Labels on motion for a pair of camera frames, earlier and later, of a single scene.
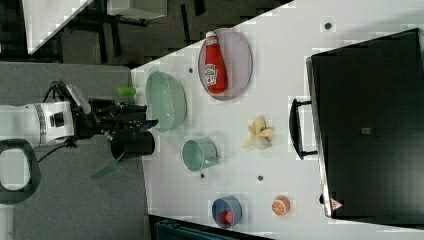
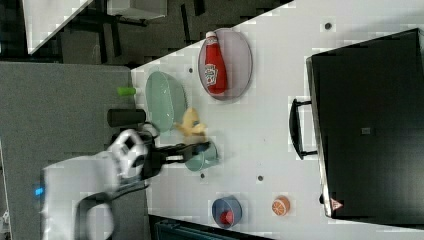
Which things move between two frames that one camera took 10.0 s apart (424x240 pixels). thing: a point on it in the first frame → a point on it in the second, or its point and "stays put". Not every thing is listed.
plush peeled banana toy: [260, 133] → [193, 129]
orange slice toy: [281, 205] stays put
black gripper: [107, 116] → [175, 153]
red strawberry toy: [227, 217] stays put
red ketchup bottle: [215, 74] stays put
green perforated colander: [165, 101] stays put
